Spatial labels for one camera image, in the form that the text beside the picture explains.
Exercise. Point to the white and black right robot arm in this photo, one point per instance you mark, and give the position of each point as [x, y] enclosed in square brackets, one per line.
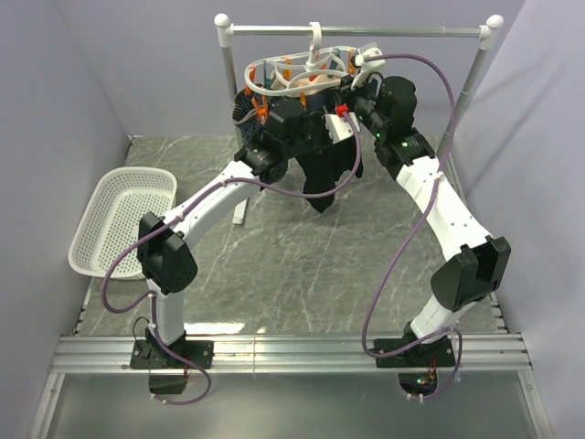
[475, 261]

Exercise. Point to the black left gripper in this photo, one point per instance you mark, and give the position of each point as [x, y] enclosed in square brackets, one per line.
[320, 118]

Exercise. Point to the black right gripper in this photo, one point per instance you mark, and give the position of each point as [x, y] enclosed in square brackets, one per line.
[347, 95]

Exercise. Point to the white perforated plastic basket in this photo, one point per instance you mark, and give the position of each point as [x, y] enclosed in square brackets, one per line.
[110, 221]

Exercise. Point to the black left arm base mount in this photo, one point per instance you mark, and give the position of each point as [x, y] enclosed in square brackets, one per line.
[168, 375]

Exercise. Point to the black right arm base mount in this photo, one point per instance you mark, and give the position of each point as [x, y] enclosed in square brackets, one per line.
[425, 370]

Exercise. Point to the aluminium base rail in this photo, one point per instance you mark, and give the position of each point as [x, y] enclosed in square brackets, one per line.
[273, 354]

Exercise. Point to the white clip hanger frame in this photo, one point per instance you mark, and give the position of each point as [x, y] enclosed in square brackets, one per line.
[274, 76]

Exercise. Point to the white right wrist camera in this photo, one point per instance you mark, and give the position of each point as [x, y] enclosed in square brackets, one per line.
[366, 62]

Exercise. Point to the striped navy underwear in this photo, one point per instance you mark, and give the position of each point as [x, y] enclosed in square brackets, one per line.
[243, 114]

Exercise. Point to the black underwear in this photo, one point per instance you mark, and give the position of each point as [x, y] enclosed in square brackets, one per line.
[324, 169]

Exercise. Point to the orange clothes peg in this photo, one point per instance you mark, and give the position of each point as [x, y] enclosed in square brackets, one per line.
[262, 108]
[303, 101]

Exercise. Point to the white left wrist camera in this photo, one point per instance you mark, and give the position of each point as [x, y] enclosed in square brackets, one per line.
[341, 124]

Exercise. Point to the white and grey clothes rack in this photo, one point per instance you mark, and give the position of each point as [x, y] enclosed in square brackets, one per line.
[227, 31]

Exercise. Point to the navy underwear with cream waistband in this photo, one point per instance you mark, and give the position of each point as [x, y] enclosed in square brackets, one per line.
[320, 91]

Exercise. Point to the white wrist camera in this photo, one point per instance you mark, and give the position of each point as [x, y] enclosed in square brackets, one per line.
[341, 124]
[366, 62]

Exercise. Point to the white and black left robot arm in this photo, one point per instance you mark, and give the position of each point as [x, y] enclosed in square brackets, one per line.
[166, 243]

